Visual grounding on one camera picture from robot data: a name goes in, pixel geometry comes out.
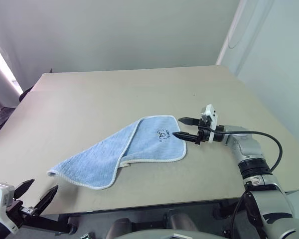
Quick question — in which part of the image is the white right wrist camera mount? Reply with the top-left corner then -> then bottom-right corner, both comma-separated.
199,104 -> 219,144

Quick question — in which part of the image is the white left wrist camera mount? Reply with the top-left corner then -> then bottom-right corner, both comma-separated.
0,182 -> 18,235

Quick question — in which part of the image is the dark grey rounded shape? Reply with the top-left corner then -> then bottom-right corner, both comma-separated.
166,208 -> 199,233
108,218 -> 142,239

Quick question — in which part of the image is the silver robot torso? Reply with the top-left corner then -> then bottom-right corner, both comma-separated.
128,228 -> 226,239

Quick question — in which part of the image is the light blue towel white trim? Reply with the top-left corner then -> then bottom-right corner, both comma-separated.
46,115 -> 188,191

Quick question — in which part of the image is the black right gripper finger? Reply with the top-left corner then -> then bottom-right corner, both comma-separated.
172,131 -> 198,143
178,117 -> 200,126

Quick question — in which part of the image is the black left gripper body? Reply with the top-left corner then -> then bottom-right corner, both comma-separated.
5,198 -> 40,226

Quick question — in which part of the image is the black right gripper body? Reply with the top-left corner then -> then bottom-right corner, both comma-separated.
193,119 -> 212,146

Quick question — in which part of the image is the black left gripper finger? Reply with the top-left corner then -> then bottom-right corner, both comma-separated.
33,184 -> 59,217
14,179 -> 35,200

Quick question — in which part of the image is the black office chair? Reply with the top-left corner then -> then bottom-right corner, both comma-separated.
0,106 -> 16,144

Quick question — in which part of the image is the black chair backrest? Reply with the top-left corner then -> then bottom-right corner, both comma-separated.
18,86 -> 36,103

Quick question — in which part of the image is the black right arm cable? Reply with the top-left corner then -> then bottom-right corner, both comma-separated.
213,130 -> 283,173

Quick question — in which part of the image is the black bar under table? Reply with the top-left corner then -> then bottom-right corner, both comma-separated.
21,214 -> 77,236

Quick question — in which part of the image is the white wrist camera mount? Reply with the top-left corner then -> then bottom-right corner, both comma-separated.
199,104 -> 219,144
0,182 -> 18,235

